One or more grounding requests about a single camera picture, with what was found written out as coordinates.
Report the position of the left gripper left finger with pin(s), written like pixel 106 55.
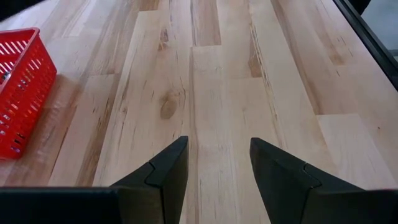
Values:
pixel 161 186

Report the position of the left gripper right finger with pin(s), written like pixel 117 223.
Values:
pixel 280 186

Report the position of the red plastic basket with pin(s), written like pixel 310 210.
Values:
pixel 18 93

